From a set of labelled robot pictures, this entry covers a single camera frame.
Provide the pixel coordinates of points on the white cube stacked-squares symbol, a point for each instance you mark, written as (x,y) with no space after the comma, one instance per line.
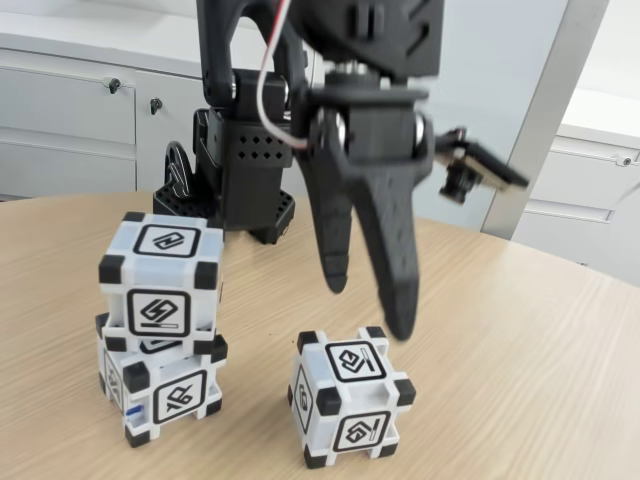
(350,400)

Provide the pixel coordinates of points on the black table clamp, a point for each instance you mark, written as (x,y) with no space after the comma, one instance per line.
(175,200)

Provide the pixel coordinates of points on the silver cabinet lock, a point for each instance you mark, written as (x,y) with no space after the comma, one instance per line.
(625,161)

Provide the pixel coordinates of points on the gripper camera module with bracket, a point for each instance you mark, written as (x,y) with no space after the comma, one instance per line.
(480,165)

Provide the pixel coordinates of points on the white low cabinet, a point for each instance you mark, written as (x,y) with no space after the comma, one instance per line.
(575,200)

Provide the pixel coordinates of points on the grey metal post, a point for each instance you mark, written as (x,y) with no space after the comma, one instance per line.
(545,115)

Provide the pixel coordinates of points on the white cube lightning symbol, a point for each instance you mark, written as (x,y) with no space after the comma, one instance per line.
(160,270)

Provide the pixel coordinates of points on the black cabinet lock key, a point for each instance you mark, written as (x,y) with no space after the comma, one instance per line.
(156,106)
(115,86)

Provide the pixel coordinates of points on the white cube crossed-lines symbol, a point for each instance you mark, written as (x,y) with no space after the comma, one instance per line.
(175,400)

